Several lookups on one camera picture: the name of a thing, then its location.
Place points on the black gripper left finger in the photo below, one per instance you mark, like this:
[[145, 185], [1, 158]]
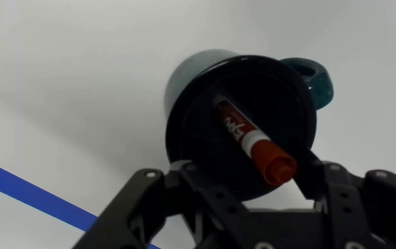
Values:
[[141, 210]]

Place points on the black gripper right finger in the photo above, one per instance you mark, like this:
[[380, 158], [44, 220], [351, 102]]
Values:
[[354, 212]]

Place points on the red dry erase marker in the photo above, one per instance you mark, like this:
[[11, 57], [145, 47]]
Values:
[[275, 165]]

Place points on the dark green ceramic mug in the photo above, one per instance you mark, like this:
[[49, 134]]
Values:
[[281, 96]]

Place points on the blue tape line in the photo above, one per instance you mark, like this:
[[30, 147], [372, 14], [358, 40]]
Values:
[[33, 217]]

